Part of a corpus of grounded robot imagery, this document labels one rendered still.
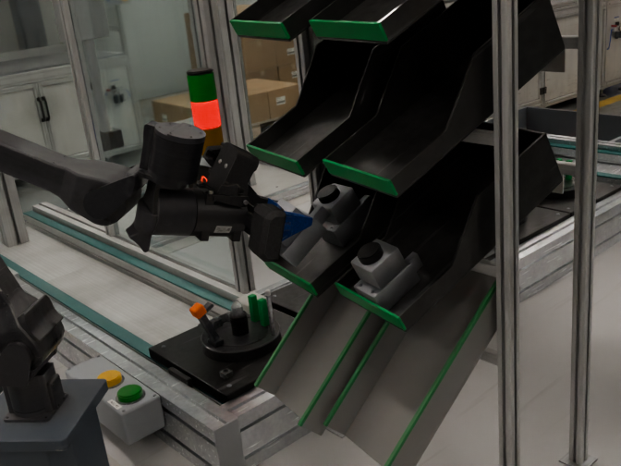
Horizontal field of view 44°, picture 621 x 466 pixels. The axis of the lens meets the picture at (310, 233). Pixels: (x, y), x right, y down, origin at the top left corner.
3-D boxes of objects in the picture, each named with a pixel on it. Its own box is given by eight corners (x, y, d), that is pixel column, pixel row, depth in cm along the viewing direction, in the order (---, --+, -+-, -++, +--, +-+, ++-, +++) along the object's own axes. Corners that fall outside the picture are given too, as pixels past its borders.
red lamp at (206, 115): (204, 130, 139) (200, 104, 138) (189, 128, 143) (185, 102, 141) (226, 124, 142) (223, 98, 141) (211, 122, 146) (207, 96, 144)
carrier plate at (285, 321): (227, 406, 119) (225, 395, 118) (150, 357, 136) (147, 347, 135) (339, 346, 133) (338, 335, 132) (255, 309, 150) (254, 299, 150)
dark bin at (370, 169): (397, 199, 81) (369, 143, 77) (330, 176, 91) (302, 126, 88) (566, 48, 88) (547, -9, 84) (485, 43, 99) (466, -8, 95)
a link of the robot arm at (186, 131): (80, 214, 87) (94, 116, 82) (109, 192, 94) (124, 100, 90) (176, 243, 86) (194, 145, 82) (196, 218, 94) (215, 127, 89)
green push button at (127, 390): (126, 410, 120) (124, 399, 119) (114, 401, 123) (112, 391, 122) (148, 399, 122) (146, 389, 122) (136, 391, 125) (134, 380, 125)
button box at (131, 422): (128, 447, 120) (121, 413, 118) (70, 398, 135) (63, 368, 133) (166, 426, 124) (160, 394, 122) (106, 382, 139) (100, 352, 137)
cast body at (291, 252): (296, 268, 98) (261, 238, 94) (281, 256, 102) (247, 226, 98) (337, 217, 99) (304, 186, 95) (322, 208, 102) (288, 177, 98)
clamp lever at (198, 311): (214, 344, 129) (194, 312, 124) (207, 340, 130) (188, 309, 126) (229, 329, 130) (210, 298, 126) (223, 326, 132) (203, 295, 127)
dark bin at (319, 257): (317, 298, 97) (290, 256, 93) (268, 268, 108) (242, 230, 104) (465, 164, 105) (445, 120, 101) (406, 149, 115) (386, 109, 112)
